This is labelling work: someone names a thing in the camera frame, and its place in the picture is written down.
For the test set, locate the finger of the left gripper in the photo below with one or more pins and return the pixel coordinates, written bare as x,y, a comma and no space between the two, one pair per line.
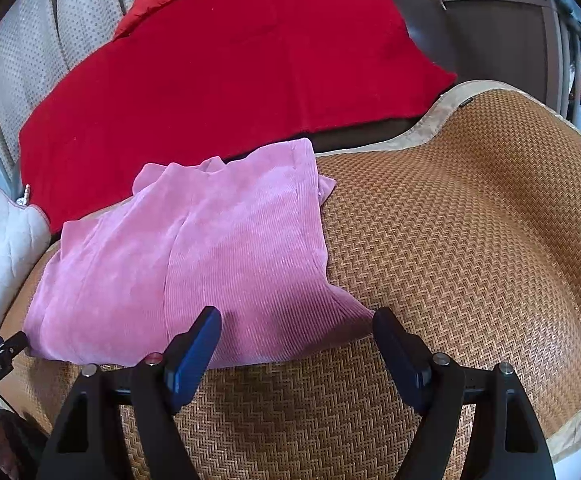
15,344

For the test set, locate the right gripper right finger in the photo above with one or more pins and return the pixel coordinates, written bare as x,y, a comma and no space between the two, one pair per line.
506,441

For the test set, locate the pink corduroy coat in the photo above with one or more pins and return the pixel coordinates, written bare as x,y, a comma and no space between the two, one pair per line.
245,237

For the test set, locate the woven bamboo mat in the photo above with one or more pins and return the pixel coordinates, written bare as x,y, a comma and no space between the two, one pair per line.
467,227

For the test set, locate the grey wooden crib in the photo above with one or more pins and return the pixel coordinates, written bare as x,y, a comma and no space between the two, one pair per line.
533,45

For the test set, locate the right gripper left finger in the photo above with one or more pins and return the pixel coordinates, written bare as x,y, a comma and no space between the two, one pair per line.
87,441

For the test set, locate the beige dotted curtain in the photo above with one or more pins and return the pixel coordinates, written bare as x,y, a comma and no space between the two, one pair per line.
41,41

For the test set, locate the red blanket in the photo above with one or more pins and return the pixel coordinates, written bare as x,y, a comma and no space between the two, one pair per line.
203,78

